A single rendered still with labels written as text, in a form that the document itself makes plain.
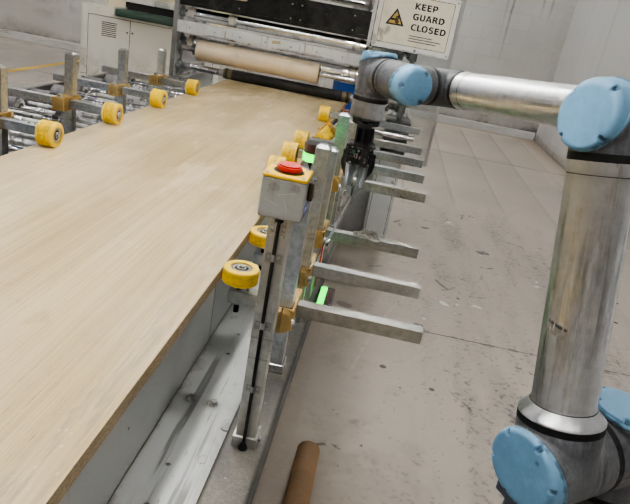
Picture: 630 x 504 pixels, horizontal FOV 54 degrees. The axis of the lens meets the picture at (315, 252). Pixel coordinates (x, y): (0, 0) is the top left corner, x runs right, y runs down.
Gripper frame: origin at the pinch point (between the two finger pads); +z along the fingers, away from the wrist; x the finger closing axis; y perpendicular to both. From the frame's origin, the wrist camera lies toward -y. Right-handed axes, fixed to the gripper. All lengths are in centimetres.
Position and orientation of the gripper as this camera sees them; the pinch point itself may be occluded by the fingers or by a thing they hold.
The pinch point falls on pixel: (352, 190)
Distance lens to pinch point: 171.6
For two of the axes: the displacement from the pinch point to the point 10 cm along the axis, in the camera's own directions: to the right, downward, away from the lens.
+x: 9.8, 2.1, -0.7
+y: -1.4, 3.5, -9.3
